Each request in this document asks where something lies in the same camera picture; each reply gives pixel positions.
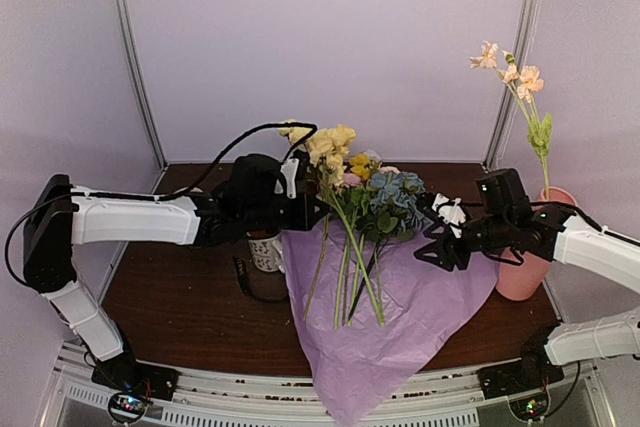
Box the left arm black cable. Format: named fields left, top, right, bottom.
left=4, top=121, right=319, bottom=291

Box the peach poppy flower stem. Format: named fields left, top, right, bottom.
left=469, top=41, right=553, bottom=200

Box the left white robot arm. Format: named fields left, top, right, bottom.
left=21, top=154, right=330, bottom=391

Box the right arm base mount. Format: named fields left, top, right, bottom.
left=477, top=361, right=565, bottom=423

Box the artificial flower bunch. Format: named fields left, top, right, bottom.
left=333, top=151, right=426, bottom=326

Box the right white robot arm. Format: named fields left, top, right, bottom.
left=414, top=202, right=639, bottom=389

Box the white mug yellow inside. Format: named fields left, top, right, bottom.
left=247, top=231, right=284, bottom=273

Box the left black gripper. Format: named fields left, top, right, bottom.
left=241, top=191, right=330, bottom=232

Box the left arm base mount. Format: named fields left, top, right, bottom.
left=91, top=364, right=179, bottom=425

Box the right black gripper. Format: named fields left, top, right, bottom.
left=413, top=213, right=513, bottom=273

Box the pale yellow rose stem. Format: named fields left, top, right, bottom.
left=278, top=119, right=357, bottom=330

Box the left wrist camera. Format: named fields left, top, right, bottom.
left=274, top=157, right=300, bottom=199

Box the left aluminium frame post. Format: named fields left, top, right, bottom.
left=114, top=0, right=168, bottom=170

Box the purple tissue paper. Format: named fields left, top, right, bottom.
left=282, top=222, right=498, bottom=426

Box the front aluminium rail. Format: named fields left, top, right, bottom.
left=49, top=339, right=601, bottom=427

